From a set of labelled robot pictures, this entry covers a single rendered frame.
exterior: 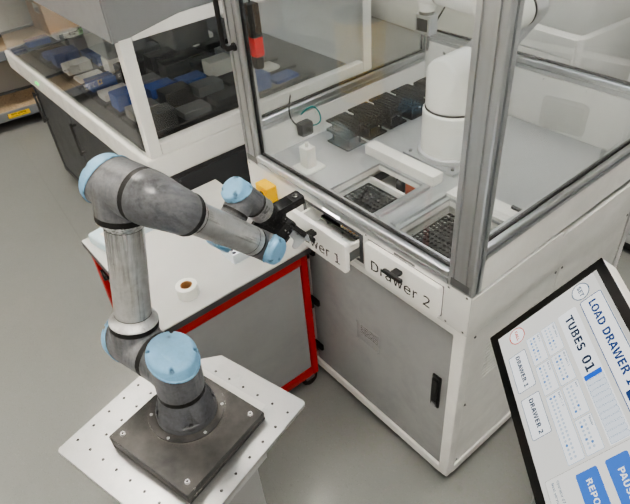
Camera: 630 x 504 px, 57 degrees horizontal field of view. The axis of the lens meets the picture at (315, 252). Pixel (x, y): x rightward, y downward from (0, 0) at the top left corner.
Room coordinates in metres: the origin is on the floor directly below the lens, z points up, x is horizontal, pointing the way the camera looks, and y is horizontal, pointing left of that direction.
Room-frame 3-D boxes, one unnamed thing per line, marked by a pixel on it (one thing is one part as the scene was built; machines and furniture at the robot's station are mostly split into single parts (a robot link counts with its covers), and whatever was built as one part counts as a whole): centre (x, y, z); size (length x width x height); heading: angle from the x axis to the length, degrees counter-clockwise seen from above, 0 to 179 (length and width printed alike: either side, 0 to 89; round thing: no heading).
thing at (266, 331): (1.64, 0.43, 0.38); 0.62 x 0.58 x 0.76; 36
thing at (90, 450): (0.88, 0.37, 0.70); 0.45 x 0.44 x 0.12; 141
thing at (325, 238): (1.45, -0.01, 0.87); 0.29 x 0.02 x 0.11; 36
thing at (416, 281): (1.23, -0.24, 0.87); 0.29 x 0.02 x 0.11; 36
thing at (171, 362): (0.90, 0.35, 0.96); 0.13 x 0.12 x 0.14; 51
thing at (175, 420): (0.90, 0.35, 0.85); 0.15 x 0.15 x 0.10
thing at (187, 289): (1.37, 0.41, 0.78); 0.07 x 0.07 x 0.04
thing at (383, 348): (1.73, -0.47, 0.40); 1.03 x 0.95 x 0.80; 36
